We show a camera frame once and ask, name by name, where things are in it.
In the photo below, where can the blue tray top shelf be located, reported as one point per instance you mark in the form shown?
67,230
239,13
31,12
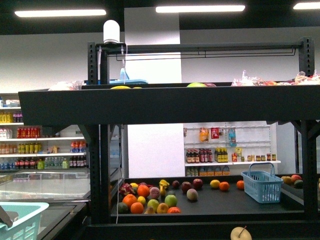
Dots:
125,79

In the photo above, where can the orange far shelf upper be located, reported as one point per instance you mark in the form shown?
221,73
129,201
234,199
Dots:
143,191

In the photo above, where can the orange shelf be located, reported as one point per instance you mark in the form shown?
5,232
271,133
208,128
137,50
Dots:
143,191
129,200
137,208

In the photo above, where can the pink peach far shelf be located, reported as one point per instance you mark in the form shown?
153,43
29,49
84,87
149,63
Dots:
192,194

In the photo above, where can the green apple far shelf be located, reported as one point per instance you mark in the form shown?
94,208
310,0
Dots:
171,200

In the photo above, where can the yellow lemon far shelf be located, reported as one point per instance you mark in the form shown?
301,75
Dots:
215,184

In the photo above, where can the orange far shelf left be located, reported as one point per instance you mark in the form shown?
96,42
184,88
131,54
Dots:
129,200

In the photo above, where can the orange far shelf front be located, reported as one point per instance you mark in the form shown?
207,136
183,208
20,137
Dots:
137,208

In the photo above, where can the orange beside far lemon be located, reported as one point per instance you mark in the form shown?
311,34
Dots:
224,186

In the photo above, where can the black metal display shelf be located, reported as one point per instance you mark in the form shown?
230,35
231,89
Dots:
97,108

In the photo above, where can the white supermarket drinks shelf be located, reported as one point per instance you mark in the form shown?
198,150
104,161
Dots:
36,147

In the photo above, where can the dark red apple far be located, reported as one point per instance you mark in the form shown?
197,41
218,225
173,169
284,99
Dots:
197,184

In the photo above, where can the pink dragon fruit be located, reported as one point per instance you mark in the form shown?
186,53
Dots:
126,189

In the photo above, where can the glass top freezer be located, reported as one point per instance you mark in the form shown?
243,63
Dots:
66,191

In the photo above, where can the cream pear with stem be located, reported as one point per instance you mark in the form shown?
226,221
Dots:
240,233

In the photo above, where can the teal plastic laundry basket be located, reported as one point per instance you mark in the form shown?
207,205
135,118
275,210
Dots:
27,225

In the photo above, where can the white condiment wall shelf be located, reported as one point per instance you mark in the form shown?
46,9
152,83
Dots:
228,148

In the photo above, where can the white dome camera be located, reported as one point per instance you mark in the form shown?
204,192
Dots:
111,32

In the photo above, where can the light blue handled basket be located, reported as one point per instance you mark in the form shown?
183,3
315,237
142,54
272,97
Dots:
264,187

